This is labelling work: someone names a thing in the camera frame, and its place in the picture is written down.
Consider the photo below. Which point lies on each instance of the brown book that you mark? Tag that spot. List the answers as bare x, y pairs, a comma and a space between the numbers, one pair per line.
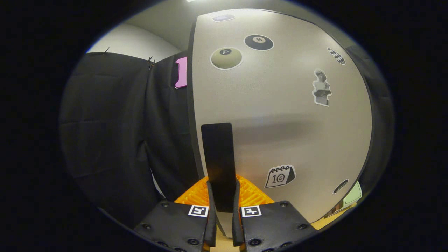
334, 210

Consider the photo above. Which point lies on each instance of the black backdrop cloth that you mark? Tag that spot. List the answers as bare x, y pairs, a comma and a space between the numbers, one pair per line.
112, 122

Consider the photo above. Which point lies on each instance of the grey cabinet door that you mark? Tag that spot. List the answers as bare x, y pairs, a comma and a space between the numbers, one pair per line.
280, 115

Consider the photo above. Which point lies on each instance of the green book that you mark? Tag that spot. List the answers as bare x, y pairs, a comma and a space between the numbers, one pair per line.
352, 194

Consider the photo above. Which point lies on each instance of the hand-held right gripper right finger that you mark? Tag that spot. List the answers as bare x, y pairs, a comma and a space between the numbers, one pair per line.
236, 217

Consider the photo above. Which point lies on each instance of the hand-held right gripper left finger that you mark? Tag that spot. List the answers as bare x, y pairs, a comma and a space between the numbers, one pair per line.
211, 217

